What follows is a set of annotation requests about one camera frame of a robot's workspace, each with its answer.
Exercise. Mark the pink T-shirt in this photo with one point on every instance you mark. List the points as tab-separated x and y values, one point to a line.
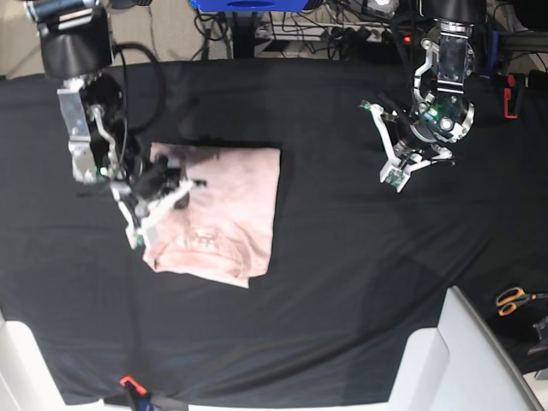
225	234

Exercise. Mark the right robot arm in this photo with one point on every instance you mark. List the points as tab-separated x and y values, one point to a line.
76	47

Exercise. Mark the white table frame right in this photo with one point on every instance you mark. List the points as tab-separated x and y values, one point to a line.
459	365

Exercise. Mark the orange handled scissors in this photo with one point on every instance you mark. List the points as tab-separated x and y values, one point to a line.
511	299

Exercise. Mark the red black clamp bottom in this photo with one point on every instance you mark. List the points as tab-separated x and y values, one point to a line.
140	399

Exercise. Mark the red black clamp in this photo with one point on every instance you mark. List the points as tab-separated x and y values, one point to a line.
140	399
513	93

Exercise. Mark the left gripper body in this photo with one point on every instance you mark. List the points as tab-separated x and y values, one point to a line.
405	152

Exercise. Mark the white table frame left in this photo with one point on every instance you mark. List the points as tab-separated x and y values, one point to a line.
26	382

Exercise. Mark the black monitor stand pole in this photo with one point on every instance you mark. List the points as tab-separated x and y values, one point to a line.
243	28

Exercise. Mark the black object right edge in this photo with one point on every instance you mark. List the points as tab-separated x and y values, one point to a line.
541	346

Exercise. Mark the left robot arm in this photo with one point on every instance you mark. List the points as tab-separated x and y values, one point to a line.
440	114

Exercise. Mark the blue box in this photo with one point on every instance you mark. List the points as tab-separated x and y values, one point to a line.
210	6

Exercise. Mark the white table frame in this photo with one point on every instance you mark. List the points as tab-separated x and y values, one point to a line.
459	365
26	382

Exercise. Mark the black table cloth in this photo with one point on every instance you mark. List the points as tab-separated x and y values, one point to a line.
356	267

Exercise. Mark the power strip with red light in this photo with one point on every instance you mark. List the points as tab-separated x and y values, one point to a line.
297	31

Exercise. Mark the red black clamp right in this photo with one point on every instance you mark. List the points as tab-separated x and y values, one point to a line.
513	93

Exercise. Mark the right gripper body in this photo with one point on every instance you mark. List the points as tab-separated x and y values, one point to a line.
145	199

